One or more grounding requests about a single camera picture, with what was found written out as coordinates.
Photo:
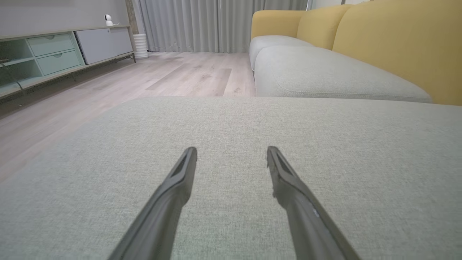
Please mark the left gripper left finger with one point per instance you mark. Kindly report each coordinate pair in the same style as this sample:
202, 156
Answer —
162, 216

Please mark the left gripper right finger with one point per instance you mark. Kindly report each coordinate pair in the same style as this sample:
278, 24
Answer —
306, 224

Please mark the yellow and grey sofa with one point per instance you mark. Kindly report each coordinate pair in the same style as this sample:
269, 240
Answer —
231, 122

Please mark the long grey sofa seat cushion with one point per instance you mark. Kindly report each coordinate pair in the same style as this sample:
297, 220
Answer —
325, 76

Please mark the white ribbed cylinder appliance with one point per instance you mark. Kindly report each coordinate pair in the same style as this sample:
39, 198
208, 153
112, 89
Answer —
140, 45

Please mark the grey cabinet door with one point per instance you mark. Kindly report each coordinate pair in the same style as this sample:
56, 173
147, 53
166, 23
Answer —
101, 45

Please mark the small grey sofa seat cushion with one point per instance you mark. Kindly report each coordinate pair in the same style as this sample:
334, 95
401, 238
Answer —
270, 43

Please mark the mint green cabinet drawer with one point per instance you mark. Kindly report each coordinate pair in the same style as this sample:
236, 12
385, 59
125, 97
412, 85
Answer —
59, 62
50, 44

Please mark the grey pleated curtain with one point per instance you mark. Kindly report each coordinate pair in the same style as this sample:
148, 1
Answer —
187, 25

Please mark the medium yellow sofa back cushion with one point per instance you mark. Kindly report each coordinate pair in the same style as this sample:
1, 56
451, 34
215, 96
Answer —
321, 27

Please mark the long low tv cabinet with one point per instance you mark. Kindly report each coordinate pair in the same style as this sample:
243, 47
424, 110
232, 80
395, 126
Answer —
21, 72

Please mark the large yellow sofa back cushion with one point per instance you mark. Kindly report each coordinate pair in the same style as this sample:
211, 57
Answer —
404, 47

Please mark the small yellow sofa back cushion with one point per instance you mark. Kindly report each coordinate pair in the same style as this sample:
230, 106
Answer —
274, 23

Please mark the white security camera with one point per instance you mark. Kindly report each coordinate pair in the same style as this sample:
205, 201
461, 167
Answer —
108, 20

